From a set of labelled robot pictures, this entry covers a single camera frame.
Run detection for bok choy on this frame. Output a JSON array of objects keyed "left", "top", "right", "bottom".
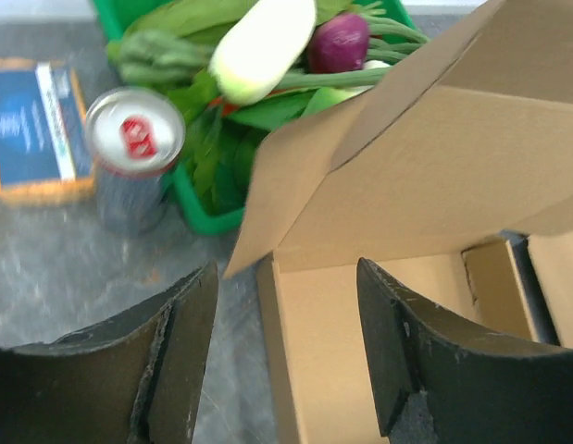
[{"left": 293, "top": 60, "right": 392, "bottom": 118}]

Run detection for purple onion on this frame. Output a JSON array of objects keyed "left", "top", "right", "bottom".
[{"left": 306, "top": 13, "right": 370, "bottom": 74}]

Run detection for leafy green vegetable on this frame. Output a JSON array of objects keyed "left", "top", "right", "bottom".
[{"left": 116, "top": 1, "right": 310, "bottom": 216}]

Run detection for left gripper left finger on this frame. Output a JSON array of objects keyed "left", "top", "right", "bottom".
[{"left": 0, "top": 263, "right": 218, "bottom": 443}]

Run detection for green long beans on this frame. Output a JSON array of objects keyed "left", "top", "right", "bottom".
[{"left": 106, "top": 10, "right": 429, "bottom": 86}]

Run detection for cardboard box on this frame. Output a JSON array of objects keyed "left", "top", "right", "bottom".
[{"left": 226, "top": 1, "right": 573, "bottom": 443}]

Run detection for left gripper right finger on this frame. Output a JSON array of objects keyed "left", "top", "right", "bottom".
[{"left": 356, "top": 259, "right": 573, "bottom": 443}]

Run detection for white eggplant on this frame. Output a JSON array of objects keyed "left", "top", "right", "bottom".
[{"left": 208, "top": 0, "right": 317, "bottom": 105}]

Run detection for red and blue drink can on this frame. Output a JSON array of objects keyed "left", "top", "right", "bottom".
[{"left": 85, "top": 86, "right": 186, "bottom": 236}]

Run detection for green plastic tray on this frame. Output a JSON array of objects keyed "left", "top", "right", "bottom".
[{"left": 95, "top": 1, "right": 427, "bottom": 235}]

